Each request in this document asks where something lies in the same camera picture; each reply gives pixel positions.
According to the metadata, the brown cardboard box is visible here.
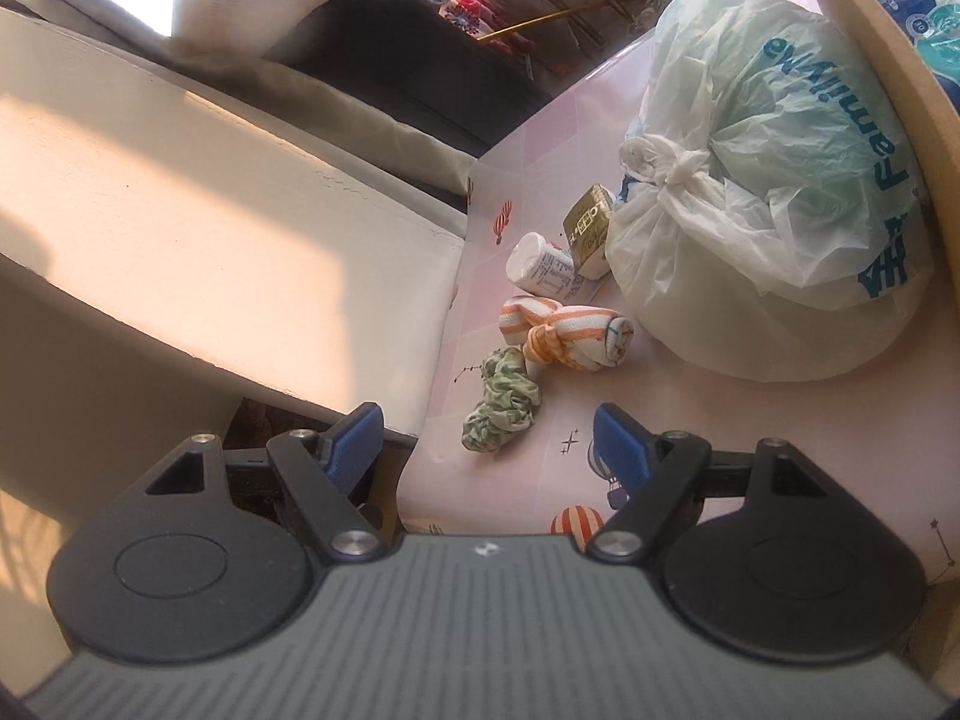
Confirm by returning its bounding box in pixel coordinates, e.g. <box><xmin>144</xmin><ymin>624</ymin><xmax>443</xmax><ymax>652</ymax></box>
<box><xmin>779</xmin><ymin>0</ymin><xmax>960</xmax><ymax>676</ymax></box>

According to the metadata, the green white scrunchie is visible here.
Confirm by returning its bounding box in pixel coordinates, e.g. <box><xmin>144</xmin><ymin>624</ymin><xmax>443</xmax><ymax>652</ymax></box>
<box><xmin>460</xmin><ymin>346</ymin><xmax>540</xmax><ymax>454</ymax></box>

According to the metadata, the orange striped knotted towel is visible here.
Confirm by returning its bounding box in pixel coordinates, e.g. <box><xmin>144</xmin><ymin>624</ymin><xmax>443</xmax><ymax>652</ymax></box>
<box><xmin>498</xmin><ymin>296</ymin><xmax>635</xmax><ymax>372</ymax></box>

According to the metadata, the white tissue roll pack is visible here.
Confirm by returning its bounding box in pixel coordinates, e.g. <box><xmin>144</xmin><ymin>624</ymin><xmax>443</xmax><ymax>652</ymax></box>
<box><xmin>506</xmin><ymin>232</ymin><xmax>601</xmax><ymax>304</ymax></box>

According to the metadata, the yellow broom stick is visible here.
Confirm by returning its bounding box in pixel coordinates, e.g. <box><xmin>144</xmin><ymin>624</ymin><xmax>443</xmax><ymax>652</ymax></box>
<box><xmin>475</xmin><ymin>4</ymin><xmax>604</xmax><ymax>43</ymax></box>

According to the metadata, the blue white tissue pack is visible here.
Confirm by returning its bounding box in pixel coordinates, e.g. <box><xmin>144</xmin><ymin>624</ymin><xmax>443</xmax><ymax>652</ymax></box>
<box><xmin>880</xmin><ymin>0</ymin><xmax>960</xmax><ymax>110</ymax></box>

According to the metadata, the gold tissue packet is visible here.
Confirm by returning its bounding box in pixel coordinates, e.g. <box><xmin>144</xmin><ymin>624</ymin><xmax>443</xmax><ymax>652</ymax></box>
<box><xmin>563</xmin><ymin>184</ymin><xmax>613</xmax><ymax>281</ymax></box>

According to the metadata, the beige curtain cloth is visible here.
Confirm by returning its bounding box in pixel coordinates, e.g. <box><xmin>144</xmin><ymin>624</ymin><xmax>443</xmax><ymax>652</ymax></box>
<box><xmin>2</xmin><ymin>0</ymin><xmax>475</xmax><ymax>199</ymax></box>

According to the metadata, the black cabinet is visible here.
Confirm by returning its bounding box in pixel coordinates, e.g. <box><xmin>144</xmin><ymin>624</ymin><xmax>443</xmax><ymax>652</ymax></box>
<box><xmin>265</xmin><ymin>0</ymin><xmax>550</xmax><ymax>158</ymax></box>

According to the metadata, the white teal plastic bag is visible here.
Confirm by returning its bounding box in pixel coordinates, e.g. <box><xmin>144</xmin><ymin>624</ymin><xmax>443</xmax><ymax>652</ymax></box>
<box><xmin>605</xmin><ymin>0</ymin><xmax>934</xmax><ymax>382</ymax></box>

